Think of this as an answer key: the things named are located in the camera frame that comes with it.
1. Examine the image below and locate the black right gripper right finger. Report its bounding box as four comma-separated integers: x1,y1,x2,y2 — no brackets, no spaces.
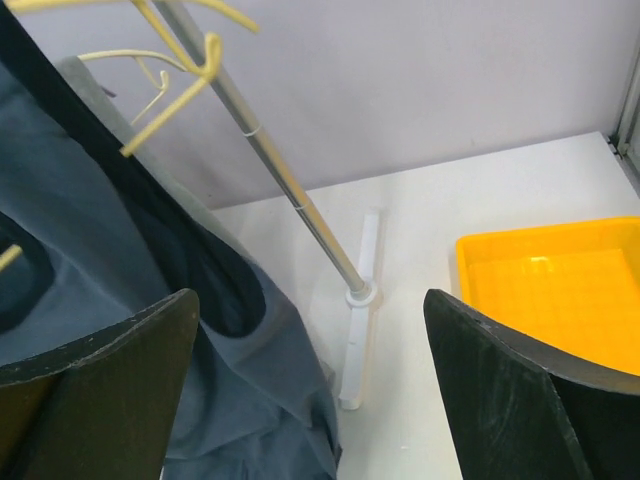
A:
423,289,639,479

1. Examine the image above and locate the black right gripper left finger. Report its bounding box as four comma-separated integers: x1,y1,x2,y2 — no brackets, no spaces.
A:
1,289,199,479

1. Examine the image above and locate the blue printed tank top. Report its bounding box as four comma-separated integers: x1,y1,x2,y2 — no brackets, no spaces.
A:
1,9,341,479

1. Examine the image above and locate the yellow hanger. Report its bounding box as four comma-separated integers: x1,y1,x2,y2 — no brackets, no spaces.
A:
0,0,260,276

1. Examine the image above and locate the grey tank top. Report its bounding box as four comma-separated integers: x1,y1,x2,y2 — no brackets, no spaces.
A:
55,56,254,261

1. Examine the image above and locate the yellow plastic tray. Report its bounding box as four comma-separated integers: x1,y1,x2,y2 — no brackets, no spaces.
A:
456,217,639,375

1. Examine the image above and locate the silver white clothes rack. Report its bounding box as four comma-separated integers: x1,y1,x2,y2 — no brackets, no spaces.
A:
149,0,386,412

